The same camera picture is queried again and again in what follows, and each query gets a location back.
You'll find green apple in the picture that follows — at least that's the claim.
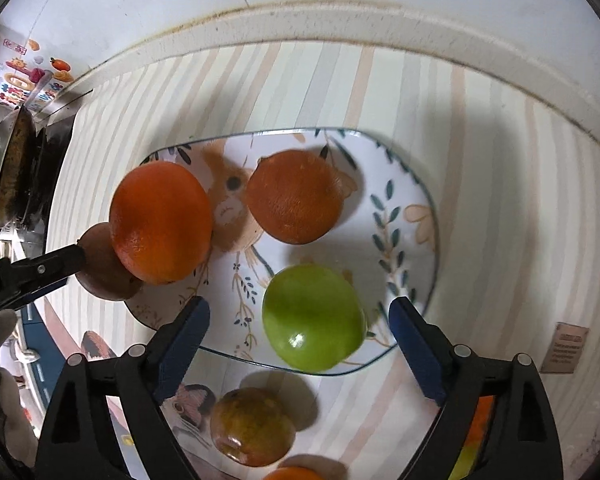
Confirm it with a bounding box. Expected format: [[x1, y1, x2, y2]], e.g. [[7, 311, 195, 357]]
[[261, 263, 367, 373]]

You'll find brown label tag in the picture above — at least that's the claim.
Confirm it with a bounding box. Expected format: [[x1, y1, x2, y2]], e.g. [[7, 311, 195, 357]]
[[540, 321, 591, 374]]

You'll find colourful wall sticker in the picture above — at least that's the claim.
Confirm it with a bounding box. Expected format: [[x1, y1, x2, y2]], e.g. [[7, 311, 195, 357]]
[[0, 35, 76, 111]]

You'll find brown kiwi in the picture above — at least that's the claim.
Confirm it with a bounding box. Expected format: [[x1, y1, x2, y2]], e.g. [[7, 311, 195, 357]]
[[75, 222, 144, 302]]

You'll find black gas stove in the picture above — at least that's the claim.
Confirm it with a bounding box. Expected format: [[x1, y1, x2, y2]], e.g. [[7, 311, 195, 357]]
[[10, 89, 94, 233]]

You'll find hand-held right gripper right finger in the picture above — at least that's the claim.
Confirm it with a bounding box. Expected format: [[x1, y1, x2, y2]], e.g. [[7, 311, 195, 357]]
[[388, 296, 565, 480]]

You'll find green-brown passion fruit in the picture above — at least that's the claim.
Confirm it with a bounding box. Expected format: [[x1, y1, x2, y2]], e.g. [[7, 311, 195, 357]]
[[209, 386, 297, 467]]

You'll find dark orange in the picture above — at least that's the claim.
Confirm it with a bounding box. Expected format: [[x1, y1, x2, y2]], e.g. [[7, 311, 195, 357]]
[[245, 149, 346, 245]]

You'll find floral printed plate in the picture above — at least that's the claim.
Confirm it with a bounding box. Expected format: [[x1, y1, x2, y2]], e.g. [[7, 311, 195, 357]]
[[126, 128, 439, 377]]

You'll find person's left hand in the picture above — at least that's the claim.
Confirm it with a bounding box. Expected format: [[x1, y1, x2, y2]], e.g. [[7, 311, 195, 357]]
[[0, 309, 38, 465]]

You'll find striped tablecloth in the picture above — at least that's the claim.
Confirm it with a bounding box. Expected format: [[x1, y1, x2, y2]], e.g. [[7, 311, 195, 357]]
[[17, 39, 600, 480]]

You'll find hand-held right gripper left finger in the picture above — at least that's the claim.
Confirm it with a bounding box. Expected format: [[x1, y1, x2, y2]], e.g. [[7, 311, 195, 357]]
[[35, 296, 212, 480]]

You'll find small orange fruit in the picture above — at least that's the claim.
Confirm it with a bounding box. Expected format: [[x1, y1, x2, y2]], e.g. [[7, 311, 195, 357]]
[[466, 395, 497, 453]]

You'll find metal frying pan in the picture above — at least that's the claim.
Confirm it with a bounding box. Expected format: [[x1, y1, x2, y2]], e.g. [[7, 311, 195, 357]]
[[0, 106, 35, 229]]

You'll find large bright orange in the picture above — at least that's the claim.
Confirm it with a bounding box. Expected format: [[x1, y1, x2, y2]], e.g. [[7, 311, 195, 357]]
[[108, 161, 215, 284]]

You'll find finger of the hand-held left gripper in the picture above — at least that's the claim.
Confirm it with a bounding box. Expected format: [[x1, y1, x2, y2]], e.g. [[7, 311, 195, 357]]
[[7, 241, 89, 297]]

